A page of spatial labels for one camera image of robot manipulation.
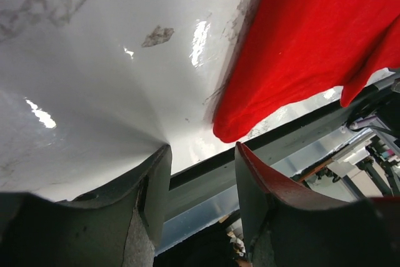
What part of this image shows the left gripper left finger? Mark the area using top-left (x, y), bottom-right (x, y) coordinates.
top-left (59, 145), bottom-right (172, 266)

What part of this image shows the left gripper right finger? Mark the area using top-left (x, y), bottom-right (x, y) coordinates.
top-left (235, 143), bottom-right (366, 266)

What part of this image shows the red t-shirt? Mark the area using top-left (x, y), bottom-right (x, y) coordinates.
top-left (213, 0), bottom-right (399, 143)

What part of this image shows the aluminium frame rail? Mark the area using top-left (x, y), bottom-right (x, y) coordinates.
top-left (156, 116), bottom-right (373, 254)

